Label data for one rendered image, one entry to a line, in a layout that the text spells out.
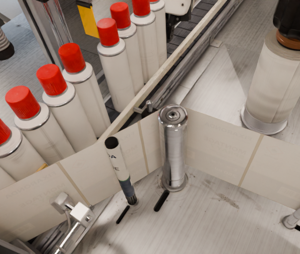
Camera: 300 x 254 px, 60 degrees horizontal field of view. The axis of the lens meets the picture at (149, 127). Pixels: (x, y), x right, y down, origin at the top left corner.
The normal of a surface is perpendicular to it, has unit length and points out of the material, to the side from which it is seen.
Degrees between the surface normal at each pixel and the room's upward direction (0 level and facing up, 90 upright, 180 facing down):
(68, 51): 2
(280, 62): 92
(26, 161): 90
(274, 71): 87
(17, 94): 3
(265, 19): 0
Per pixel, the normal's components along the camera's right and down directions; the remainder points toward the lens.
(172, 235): -0.08, -0.60
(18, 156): 0.73, 0.51
